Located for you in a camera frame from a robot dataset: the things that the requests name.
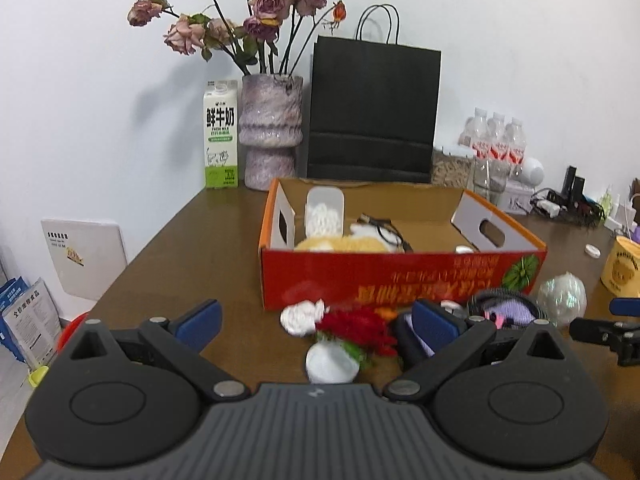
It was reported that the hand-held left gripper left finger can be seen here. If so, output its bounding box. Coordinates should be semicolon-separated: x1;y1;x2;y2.
50;299;251;402

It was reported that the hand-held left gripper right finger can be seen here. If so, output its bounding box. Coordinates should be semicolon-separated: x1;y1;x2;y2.
384;299;581;403

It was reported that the navy zip case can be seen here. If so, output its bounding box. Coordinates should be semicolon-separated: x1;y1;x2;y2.
392;312;436;368

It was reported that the clear plastic ball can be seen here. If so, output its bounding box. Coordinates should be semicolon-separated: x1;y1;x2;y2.
536;271;587;328

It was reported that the red artificial flower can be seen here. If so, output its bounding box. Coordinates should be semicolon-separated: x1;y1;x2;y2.
315;307;399;371

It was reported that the white round disc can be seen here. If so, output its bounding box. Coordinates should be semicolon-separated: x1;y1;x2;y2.
305;342;361;383

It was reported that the red orange cardboard box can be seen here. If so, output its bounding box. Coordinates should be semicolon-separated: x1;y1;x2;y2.
258;177;548;312

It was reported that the white yellow plush alpaca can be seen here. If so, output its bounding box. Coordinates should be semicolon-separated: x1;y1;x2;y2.
294;222;401;253

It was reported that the clear cotton pad container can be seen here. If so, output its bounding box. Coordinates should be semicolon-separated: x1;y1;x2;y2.
305;186;345;238

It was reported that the clear container of seeds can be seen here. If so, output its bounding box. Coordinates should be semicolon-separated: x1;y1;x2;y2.
431;145;476;188

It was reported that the white crumpled tissue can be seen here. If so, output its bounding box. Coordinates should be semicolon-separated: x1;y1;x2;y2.
280;299;326;337

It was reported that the red round object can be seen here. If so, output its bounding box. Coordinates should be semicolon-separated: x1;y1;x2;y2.
55;312;91;351

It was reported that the black power adapter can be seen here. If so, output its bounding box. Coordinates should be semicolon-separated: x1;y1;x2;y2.
562;166;587;202

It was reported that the white board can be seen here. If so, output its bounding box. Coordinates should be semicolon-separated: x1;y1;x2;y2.
41;218;128;302

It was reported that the clear glass jar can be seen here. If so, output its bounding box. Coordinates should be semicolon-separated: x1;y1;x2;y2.
471;157;511;206

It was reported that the white round speaker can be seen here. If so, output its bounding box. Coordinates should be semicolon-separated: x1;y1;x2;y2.
517;157;546;191

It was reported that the stack of blue packets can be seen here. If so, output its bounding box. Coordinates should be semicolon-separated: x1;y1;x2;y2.
0;275;63;366

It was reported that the green white milk carton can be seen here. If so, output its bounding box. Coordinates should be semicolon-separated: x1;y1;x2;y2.
202;80;240;190

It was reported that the pink label water bottle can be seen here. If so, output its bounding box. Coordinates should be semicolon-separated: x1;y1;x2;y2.
487;111;508;161
459;107;488;158
505;117;528;166

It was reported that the purple marbled vase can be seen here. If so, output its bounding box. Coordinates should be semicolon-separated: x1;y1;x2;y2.
237;74;305;192

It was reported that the black paper bag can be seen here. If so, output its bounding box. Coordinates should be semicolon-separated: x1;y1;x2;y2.
306;4;442;184

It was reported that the dried rose bouquet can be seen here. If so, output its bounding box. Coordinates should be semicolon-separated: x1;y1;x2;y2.
127;0;348;77

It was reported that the black wire tray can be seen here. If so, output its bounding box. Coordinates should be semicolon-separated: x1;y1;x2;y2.
530;187;608;228

